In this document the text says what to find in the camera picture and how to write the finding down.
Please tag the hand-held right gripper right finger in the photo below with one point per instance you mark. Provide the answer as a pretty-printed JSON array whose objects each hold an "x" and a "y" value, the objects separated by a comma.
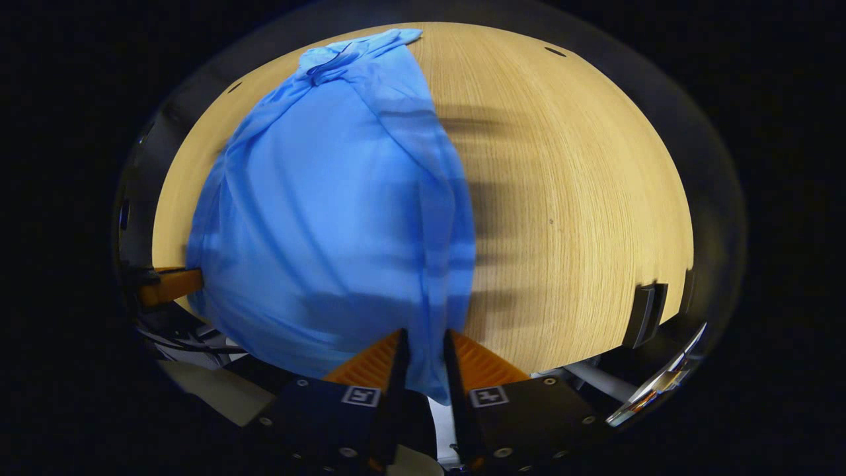
[{"x": 457, "y": 396}]

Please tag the shiny metal bar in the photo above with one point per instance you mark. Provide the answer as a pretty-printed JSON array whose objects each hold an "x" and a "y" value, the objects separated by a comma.
[{"x": 661, "y": 380}]

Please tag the black flat block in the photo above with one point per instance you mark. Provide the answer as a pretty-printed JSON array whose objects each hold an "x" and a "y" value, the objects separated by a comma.
[{"x": 644, "y": 316}]

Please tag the light blue T-shirt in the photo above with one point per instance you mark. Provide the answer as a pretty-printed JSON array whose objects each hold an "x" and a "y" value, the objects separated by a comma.
[{"x": 330, "y": 218}]

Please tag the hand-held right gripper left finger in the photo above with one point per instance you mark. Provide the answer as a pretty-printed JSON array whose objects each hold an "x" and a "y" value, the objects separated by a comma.
[{"x": 396, "y": 396}]

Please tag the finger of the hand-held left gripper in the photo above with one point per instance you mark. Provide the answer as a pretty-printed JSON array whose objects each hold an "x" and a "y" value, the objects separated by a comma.
[{"x": 173, "y": 285}]

